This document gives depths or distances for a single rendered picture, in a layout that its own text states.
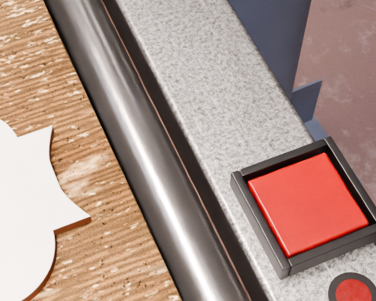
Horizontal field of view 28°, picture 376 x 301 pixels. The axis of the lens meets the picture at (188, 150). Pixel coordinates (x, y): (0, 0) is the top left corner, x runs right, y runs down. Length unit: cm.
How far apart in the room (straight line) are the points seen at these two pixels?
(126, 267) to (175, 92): 15
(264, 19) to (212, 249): 71
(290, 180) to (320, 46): 132
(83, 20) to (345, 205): 25
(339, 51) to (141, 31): 125
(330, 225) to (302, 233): 2
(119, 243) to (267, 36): 76
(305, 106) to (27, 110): 112
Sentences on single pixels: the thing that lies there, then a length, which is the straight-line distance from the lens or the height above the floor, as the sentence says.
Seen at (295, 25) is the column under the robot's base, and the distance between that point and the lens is 120.
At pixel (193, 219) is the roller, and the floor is 92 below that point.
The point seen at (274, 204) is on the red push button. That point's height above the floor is 93.
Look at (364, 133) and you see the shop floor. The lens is 168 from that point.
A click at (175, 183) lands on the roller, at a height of 92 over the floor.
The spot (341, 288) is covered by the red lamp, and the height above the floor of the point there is 92.
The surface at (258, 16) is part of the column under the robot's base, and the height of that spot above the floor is 51.
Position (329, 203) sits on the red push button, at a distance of 50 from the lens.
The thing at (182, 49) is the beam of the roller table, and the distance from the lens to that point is 58.
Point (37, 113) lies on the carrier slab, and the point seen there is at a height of 94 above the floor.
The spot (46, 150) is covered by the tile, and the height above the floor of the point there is 94.
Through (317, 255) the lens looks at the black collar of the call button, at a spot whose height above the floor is 93.
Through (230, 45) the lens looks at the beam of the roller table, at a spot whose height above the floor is 92.
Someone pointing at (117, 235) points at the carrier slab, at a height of 94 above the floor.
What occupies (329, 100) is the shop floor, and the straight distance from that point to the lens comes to 172.
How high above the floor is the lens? 136
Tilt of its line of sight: 57 degrees down
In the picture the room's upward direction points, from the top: 1 degrees clockwise
